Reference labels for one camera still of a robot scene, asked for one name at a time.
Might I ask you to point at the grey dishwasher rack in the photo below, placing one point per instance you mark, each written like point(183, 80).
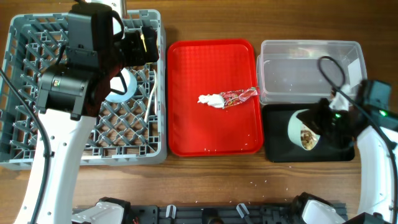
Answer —
point(120, 135)

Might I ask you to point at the clear plastic bin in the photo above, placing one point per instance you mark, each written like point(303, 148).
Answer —
point(287, 69)

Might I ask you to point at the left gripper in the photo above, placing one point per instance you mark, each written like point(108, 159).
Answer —
point(138, 56)

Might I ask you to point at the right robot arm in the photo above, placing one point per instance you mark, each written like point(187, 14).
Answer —
point(365, 122)

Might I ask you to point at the light blue bowl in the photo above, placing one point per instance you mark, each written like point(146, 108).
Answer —
point(116, 84)

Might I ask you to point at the cream plastic fork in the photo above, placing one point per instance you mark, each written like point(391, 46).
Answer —
point(156, 105)

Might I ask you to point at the cream plastic spoon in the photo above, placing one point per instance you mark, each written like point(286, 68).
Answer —
point(149, 103)

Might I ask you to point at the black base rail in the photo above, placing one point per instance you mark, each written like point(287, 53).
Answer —
point(270, 213)

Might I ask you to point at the red plastic tray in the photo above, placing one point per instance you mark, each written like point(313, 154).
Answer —
point(206, 67)

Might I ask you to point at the white tissue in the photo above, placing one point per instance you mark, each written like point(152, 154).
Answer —
point(214, 100)

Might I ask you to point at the green bowl with food scraps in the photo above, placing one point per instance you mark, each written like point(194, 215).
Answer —
point(300, 135)

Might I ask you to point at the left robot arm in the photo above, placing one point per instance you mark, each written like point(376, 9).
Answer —
point(70, 95)

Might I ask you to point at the black plastic tray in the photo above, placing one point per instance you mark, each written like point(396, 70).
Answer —
point(279, 148)

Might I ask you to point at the red snack wrapper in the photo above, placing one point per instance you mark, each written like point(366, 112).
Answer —
point(236, 97)

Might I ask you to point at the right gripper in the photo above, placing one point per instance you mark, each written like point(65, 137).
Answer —
point(310, 117)

